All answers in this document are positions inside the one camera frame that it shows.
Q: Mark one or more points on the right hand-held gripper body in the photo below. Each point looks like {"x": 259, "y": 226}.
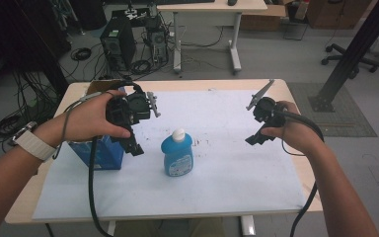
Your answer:
{"x": 268, "y": 110}

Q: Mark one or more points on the person's right hand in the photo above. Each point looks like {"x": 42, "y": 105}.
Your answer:
{"x": 299, "y": 135}

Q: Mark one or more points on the white wristwatch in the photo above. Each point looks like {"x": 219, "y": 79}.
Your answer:
{"x": 34, "y": 144}

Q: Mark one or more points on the blue cardboard box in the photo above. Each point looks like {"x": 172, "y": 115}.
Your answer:
{"x": 108, "y": 154}

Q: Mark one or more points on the black metal post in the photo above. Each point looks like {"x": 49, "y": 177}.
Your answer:
{"x": 358, "y": 46}

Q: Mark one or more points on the black computer mouse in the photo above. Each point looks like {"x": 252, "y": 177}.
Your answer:
{"x": 233, "y": 2}

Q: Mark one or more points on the blue bottle with white cap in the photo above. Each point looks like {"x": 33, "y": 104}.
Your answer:
{"x": 177, "y": 159}

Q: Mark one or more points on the large black computer tower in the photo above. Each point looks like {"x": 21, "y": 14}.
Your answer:
{"x": 118, "y": 42}

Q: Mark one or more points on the black keyboard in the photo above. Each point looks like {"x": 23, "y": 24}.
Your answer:
{"x": 187, "y": 1}

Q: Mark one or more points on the brown cardboard box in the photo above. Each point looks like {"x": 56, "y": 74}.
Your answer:
{"x": 263, "y": 18}

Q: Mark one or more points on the grey floor mat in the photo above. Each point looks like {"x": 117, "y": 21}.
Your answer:
{"x": 345, "y": 115}

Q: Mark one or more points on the person's left hand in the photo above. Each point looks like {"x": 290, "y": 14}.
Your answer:
{"x": 85, "y": 120}

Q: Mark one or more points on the white table leg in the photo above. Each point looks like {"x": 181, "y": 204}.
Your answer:
{"x": 248, "y": 226}

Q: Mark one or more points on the white desk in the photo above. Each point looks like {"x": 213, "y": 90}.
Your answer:
{"x": 210, "y": 6}

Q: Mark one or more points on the small black computer tower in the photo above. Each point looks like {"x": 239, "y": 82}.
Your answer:
{"x": 158, "y": 46}

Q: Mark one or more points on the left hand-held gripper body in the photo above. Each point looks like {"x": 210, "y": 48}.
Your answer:
{"x": 138, "y": 107}

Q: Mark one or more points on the black office chair base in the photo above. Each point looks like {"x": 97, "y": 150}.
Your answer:
{"x": 352, "y": 59}

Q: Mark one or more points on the wooden cabinet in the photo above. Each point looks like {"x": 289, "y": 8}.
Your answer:
{"x": 335, "y": 13}

